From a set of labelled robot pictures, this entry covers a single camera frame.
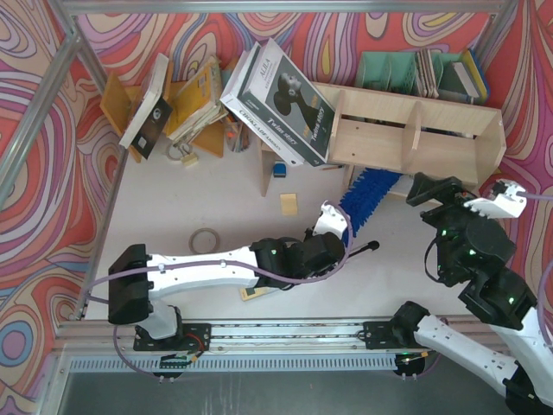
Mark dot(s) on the green plastic desk organizer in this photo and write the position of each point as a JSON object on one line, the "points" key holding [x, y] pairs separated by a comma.
{"points": [[431, 74]]}

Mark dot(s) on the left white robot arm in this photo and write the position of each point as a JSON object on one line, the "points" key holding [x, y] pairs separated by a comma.
{"points": [[139, 281]]}

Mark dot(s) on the blue pencil sharpener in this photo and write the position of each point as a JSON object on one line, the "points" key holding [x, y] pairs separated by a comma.
{"points": [[279, 170]]}

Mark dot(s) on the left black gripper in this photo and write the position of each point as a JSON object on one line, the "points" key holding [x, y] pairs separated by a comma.
{"points": [[330, 249]]}

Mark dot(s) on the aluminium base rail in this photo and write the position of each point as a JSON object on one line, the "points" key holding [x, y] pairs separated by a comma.
{"points": [[229, 333]]}

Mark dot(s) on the yellow blue calculator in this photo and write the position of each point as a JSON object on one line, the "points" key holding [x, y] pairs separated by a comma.
{"points": [[248, 294]]}

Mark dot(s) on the yellow worn book stack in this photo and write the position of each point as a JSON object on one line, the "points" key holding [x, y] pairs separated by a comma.
{"points": [[197, 104]]}

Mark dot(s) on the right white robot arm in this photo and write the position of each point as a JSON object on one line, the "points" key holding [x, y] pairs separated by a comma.
{"points": [[473, 249]]}

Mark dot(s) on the black white paperback book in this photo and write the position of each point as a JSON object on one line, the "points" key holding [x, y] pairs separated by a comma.
{"points": [[149, 110]]}

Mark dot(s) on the white Cioklade book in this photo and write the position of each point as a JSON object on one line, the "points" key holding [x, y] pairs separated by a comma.
{"points": [[229, 98]]}

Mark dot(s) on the clear tape roll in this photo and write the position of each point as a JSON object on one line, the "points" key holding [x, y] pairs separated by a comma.
{"points": [[203, 241]]}

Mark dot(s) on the pencil cup with pencils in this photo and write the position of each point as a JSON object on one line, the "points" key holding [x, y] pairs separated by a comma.
{"points": [[236, 136]]}

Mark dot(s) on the yellow sticky note pad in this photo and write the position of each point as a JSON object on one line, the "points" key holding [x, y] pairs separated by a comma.
{"points": [[289, 206]]}

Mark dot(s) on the blue microfiber duster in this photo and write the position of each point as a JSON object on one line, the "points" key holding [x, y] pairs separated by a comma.
{"points": [[367, 191]]}

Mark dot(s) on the blue grey book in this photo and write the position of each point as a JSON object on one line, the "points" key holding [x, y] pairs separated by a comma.
{"points": [[468, 61]]}

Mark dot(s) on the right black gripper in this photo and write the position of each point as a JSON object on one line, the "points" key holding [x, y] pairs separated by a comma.
{"points": [[433, 190]]}

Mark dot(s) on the light wooden bookshelf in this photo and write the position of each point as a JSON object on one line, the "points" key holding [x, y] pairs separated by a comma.
{"points": [[408, 134]]}

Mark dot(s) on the black white Twins story book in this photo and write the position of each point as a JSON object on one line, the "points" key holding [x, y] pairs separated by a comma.
{"points": [[277, 93]]}

